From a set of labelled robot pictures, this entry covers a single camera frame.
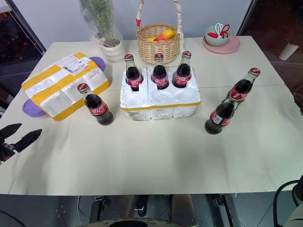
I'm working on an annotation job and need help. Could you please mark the mint green bowl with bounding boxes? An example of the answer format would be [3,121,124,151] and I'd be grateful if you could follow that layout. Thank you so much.
[204,25,233,46]

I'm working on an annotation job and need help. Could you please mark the metal table leg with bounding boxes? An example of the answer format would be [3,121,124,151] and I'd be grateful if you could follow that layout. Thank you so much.
[212,193,240,227]

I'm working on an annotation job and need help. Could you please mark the glass cola bottle red label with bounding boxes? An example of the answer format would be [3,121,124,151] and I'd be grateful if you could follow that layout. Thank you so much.
[152,53,170,90]
[124,53,144,92]
[78,83,115,126]
[226,67,262,104]
[171,50,192,89]
[204,95,242,136]

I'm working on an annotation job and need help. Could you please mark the white foam bottle tray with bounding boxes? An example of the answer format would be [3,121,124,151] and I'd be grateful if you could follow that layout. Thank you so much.
[120,65,202,122]

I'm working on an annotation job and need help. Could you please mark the dark window frame post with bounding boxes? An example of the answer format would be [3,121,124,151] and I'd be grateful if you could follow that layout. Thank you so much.
[9,0,47,57]
[236,0,258,36]

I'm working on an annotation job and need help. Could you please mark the green plant in plastic sleeve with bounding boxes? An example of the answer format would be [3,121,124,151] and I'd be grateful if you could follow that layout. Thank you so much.
[79,0,124,47]

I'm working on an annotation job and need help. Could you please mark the wicker basket with handle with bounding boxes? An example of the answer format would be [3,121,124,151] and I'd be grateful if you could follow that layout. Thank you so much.
[136,0,185,65]

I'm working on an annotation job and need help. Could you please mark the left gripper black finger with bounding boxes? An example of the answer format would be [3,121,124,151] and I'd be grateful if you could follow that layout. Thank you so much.
[13,129,43,153]
[0,123,23,142]

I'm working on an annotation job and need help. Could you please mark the yellow red mango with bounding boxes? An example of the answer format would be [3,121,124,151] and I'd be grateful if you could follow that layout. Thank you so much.
[153,29,181,42]

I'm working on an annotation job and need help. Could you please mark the white tumbler cup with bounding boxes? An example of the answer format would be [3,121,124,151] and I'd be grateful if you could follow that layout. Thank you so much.
[278,42,300,61]

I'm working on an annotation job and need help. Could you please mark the white ribbed plant pot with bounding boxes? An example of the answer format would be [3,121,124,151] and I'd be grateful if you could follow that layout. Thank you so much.
[102,38,126,63]

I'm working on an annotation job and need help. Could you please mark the pink plate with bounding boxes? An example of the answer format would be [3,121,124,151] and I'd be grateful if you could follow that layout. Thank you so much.
[202,35,241,55]

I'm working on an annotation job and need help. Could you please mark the purple plastic tray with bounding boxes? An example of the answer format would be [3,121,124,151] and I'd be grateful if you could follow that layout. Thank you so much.
[22,56,106,118]

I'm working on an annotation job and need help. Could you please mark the red and white scissors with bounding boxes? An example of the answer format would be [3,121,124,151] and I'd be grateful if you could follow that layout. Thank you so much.
[207,22,232,40]

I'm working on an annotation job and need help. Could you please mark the foam lid with shipping label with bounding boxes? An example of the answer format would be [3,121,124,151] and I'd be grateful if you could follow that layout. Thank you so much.
[21,52,112,122]

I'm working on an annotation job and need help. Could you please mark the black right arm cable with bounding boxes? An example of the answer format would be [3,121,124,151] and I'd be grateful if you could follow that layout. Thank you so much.
[273,179,301,227]

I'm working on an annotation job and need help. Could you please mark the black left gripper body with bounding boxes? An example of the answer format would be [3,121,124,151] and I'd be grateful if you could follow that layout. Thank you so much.
[0,141,16,164]

